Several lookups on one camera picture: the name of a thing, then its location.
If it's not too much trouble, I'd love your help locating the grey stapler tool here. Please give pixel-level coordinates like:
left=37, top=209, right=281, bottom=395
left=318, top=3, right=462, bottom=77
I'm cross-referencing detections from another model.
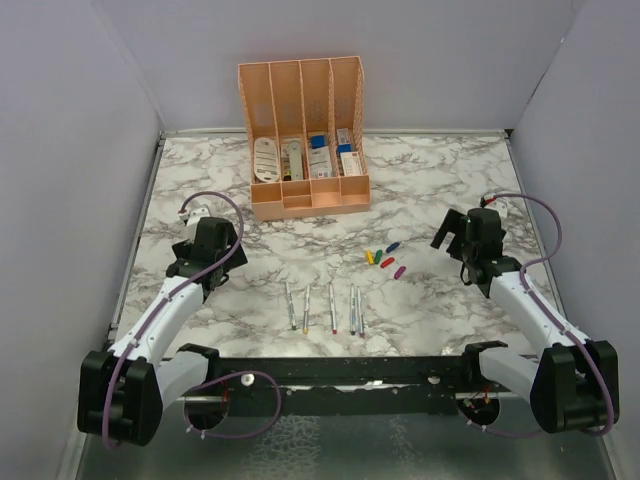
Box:
left=287, top=140, right=304, bottom=181

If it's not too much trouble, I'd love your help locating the green whiteboard marker pen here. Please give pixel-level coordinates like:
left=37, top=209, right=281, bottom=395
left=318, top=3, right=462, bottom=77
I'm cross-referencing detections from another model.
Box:
left=285, top=281, right=297, bottom=331

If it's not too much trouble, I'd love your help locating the white blue box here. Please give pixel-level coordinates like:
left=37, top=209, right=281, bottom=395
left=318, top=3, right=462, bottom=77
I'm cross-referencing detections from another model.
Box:
left=308, top=132, right=334, bottom=179

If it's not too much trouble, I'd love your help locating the white oval package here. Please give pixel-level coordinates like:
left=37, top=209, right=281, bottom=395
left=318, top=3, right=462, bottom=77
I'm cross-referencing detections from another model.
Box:
left=253, top=137, right=280, bottom=183

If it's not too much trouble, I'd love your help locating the purple pen cap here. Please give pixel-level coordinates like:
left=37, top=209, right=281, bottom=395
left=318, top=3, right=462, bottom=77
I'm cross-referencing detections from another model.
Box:
left=394, top=266, right=406, bottom=280

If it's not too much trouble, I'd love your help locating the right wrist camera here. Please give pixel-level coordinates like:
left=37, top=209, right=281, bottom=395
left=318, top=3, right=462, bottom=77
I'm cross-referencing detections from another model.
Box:
left=480, top=197, right=509, bottom=220

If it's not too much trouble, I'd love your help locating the red whiteboard marker pen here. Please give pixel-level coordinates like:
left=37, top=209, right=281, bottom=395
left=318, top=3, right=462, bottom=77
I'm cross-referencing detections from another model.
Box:
left=328, top=282, right=338, bottom=335

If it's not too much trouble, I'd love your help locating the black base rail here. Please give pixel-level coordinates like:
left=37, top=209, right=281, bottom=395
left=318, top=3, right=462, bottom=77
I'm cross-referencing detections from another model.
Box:
left=179, top=344, right=506, bottom=417

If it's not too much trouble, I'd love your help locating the blue whiteboard marker pen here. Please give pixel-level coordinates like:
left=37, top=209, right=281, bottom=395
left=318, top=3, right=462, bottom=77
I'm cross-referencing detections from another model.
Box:
left=349, top=284, right=357, bottom=335

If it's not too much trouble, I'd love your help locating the red pen cap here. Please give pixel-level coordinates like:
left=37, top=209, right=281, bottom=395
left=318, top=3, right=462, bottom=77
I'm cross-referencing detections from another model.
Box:
left=380, top=257, right=395, bottom=268

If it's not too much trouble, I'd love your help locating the blue pen cap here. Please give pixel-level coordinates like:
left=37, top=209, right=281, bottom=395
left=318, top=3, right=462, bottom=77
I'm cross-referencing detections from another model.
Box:
left=386, top=242, right=400, bottom=253

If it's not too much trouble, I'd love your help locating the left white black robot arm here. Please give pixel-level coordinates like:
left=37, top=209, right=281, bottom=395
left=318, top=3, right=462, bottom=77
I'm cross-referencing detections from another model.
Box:
left=77, top=216, right=247, bottom=446

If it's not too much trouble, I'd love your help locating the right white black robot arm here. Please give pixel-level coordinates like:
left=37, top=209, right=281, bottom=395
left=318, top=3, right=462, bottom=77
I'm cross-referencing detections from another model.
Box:
left=431, top=208, right=619, bottom=435

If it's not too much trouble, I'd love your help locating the white red box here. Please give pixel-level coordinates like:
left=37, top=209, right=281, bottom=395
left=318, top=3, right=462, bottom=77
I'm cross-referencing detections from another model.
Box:
left=336, top=128, right=364, bottom=176

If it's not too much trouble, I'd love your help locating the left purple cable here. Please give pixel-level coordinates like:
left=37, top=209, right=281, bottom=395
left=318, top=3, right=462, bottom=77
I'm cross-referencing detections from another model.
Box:
left=101, top=191, right=283, bottom=450

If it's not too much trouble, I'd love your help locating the peach desk organizer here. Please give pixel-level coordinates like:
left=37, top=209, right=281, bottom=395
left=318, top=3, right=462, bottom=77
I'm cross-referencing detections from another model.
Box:
left=238, top=56, right=371, bottom=221

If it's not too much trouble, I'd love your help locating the yellow whiteboard marker pen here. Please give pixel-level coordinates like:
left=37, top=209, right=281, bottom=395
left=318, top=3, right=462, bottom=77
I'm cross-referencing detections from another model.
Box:
left=303, top=284, right=311, bottom=334

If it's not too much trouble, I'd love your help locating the purple whiteboard marker pen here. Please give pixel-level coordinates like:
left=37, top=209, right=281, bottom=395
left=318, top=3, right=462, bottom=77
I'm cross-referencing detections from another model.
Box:
left=356, top=286, right=365, bottom=338

